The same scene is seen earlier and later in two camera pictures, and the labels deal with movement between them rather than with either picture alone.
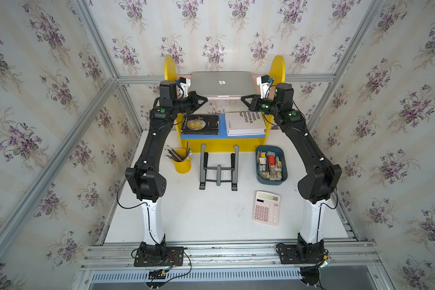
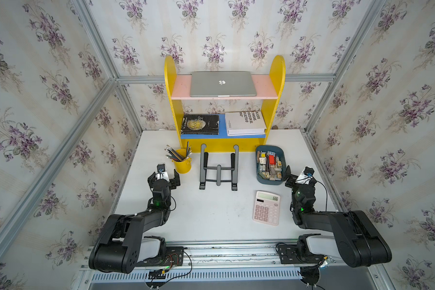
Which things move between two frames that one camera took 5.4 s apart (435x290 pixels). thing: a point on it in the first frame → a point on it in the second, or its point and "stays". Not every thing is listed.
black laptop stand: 219,174 stays
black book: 200,124 stays
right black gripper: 255,101 → 287,176
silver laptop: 223,84 stays
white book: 246,122 stays
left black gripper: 195,99 → 176,182
